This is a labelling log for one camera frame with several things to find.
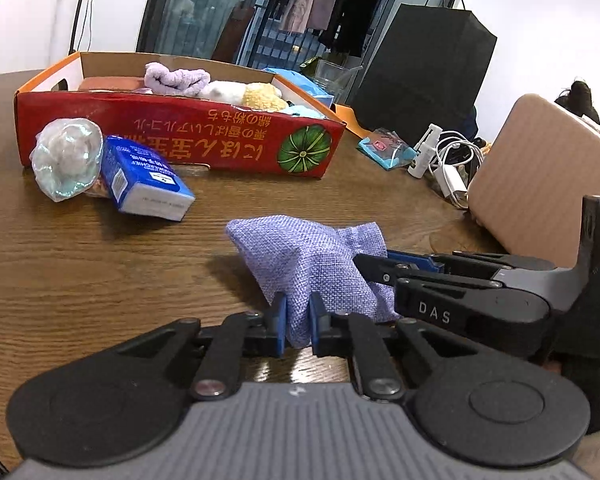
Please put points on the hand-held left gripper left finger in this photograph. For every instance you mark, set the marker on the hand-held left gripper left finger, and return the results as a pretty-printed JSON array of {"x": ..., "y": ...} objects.
[{"x": 280, "y": 327}]

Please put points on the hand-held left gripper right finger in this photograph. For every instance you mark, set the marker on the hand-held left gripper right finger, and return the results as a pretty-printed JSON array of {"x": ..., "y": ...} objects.
[{"x": 316, "y": 327}]

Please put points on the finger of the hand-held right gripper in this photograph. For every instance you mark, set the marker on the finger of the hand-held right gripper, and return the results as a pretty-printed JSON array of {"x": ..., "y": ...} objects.
[
  {"x": 430, "y": 269},
  {"x": 415, "y": 259}
]

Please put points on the purple woven cloth pouch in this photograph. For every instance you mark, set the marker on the purple woven cloth pouch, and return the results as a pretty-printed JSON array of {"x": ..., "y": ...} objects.
[{"x": 305, "y": 260}]

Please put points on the red and orange cardboard box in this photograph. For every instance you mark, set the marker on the red and orange cardboard box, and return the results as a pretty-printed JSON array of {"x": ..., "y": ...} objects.
[{"x": 180, "y": 130}]

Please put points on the yellow and white plush toy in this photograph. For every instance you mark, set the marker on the yellow and white plush toy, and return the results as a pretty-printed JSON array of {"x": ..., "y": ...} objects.
[{"x": 255, "y": 95}]

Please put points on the white spray bottle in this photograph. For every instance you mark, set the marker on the white spray bottle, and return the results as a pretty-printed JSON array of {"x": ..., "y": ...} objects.
[{"x": 425, "y": 152}]

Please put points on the light blue snack packet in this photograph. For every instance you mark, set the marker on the light blue snack packet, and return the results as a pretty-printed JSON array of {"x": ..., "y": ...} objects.
[{"x": 387, "y": 150}]

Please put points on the pink ribbed case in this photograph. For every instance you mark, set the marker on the pink ribbed case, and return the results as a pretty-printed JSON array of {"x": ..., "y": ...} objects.
[{"x": 540, "y": 180}]

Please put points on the light blue cloth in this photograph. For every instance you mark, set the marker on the light blue cloth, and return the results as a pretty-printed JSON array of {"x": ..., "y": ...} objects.
[{"x": 302, "y": 111}]

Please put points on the black paper bag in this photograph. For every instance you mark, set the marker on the black paper bag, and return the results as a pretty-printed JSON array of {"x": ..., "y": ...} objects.
[{"x": 425, "y": 70}]

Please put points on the clear drinking glass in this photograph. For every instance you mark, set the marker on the clear drinking glass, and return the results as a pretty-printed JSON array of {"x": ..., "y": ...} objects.
[{"x": 332, "y": 80}]

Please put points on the dark blue tissue packet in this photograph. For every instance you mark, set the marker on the dark blue tissue packet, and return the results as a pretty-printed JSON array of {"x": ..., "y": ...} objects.
[{"x": 145, "y": 180}]

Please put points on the dark object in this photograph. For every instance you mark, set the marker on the dark object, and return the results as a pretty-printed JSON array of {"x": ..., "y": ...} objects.
[{"x": 577, "y": 102}]

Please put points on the light blue tissue packet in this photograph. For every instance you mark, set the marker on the light blue tissue packet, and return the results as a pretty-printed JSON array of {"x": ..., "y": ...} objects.
[{"x": 300, "y": 85}]

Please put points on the green packet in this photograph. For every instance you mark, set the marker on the green packet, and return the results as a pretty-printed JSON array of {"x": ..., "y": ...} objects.
[{"x": 311, "y": 65}]

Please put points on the black hanging garment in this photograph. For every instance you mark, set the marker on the black hanging garment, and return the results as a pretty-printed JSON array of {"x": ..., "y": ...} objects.
[{"x": 352, "y": 15}]

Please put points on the lavender towel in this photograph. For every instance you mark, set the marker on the lavender towel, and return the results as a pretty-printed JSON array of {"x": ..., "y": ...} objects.
[{"x": 175, "y": 79}]

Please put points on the iridescent plastic wrapped bundle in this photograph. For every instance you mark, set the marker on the iridescent plastic wrapped bundle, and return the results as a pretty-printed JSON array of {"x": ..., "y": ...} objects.
[{"x": 67, "y": 157}]

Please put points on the salmon folded cloth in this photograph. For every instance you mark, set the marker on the salmon folded cloth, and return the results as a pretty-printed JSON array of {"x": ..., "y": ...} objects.
[{"x": 110, "y": 84}]

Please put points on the glass sliding door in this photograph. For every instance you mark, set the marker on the glass sliding door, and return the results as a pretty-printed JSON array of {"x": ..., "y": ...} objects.
[{"x": 200, "y": 5}]

